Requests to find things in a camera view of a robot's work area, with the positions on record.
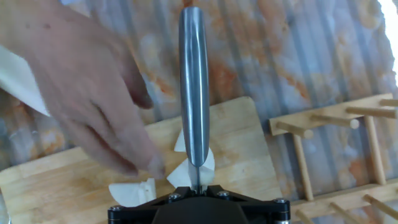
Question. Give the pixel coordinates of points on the wooden cutting board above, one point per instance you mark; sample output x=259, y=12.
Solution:
x=233, y=155

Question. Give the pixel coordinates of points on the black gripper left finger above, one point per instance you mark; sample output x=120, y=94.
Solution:
x=136, y=211

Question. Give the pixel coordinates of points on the person's bare right hand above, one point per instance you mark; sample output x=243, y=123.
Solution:
x=77, y=77

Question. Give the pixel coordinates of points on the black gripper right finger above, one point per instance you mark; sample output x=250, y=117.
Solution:
x=264, y=211

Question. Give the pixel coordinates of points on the long white radish chunk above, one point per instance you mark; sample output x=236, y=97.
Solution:
x=15, y=81

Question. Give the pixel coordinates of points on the wooden peg dish rack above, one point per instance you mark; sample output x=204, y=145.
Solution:
x=374, y=149

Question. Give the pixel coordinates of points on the thin white radish slice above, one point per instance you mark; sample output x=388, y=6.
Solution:
x=142, y=193
x=122, y=194
x=207, y=171
x=150, y=188
x=180, y=175
x=180, y=143

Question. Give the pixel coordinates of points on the marble pattern plastic mat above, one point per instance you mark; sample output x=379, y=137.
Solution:
x=280, y=46

